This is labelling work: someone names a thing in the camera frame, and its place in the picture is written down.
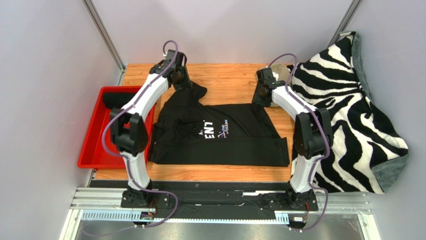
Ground black printed t-shirt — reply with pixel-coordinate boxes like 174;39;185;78
149;84;290;167

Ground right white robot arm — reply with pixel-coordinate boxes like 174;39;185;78
253;67;333;205

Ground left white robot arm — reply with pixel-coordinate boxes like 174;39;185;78
106;50;192;207

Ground beige baseball cap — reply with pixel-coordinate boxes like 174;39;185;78
258;63;291;108

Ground rolled black t-shirt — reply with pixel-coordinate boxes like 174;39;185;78
101;92;136;110

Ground red plastic tray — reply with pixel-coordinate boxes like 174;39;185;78
77;86;141;170

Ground zebra print blanket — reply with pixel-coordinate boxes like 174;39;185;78
291;31;409;194

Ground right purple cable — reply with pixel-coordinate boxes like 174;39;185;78
267;53;331;233

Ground purple cable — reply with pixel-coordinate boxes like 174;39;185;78
267;53;331;233
101;40;180;238

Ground left aluminium frame post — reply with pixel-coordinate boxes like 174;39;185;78
82;0;126;73

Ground aluminium frame post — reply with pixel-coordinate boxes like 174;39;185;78
328;0;363;47
82;0;126;73

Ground right aluminium frame post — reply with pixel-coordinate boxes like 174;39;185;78
328;0;363;47

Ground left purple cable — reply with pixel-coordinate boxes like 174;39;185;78
101;40;180;238

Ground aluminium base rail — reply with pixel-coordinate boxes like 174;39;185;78
60;182;380;240

